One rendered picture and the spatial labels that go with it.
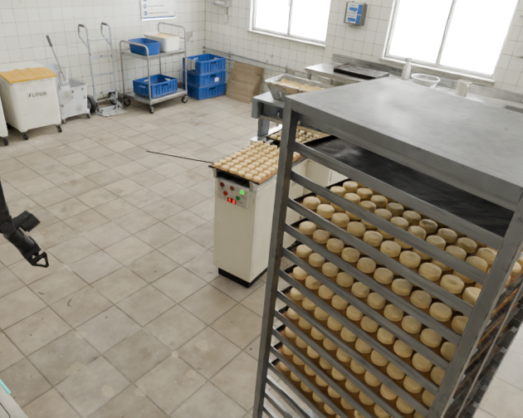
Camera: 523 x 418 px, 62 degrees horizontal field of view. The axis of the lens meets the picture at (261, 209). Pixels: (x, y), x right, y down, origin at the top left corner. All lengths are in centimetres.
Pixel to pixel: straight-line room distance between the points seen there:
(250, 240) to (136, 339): 96
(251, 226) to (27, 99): 362
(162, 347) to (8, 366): 86
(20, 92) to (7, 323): 316
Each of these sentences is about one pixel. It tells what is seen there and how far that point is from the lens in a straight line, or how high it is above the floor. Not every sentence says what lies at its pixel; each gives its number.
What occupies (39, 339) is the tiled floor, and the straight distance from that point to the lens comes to 309.
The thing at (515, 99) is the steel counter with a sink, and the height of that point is 92.
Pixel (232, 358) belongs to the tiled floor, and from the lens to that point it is 280.
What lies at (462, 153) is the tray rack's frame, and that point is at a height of 182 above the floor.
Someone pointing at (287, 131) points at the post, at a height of 173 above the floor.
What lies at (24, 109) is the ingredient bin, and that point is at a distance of 582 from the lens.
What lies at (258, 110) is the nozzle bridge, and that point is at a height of 108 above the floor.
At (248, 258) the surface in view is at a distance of 305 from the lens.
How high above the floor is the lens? 214
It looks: 31 degrees down
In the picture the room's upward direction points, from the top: 5 degrees clockwise
